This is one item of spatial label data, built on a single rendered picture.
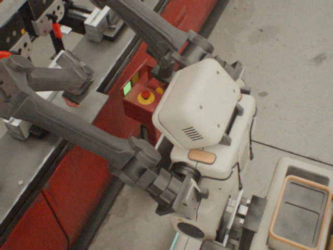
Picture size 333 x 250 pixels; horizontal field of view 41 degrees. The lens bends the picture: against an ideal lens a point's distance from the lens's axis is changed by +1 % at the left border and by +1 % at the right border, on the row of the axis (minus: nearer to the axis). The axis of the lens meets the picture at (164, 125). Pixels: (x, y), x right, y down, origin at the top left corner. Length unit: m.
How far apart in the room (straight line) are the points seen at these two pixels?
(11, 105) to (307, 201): 0.97
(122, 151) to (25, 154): 0.68
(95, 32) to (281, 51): 1.63
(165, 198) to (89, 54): 0.99
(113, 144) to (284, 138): 1.81
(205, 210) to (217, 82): 0.48
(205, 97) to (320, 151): 1.72
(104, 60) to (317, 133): 1.45
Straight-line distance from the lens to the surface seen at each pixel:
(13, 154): 1.73
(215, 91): 1.15
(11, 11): 1.48
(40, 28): 1.61
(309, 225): 1.50
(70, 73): 1.30
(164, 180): 1.14
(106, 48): 1.99
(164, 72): 1.82
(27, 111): 0.99
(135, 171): 1.14
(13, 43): 1.52
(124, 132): 2.26
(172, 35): 1.39
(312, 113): 2.93
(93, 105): 1.62
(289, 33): 3.40
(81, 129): 1.03
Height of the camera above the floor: 2.23
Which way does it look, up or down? 53 degrees down
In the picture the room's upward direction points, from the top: 4 degrees counter-clockwise
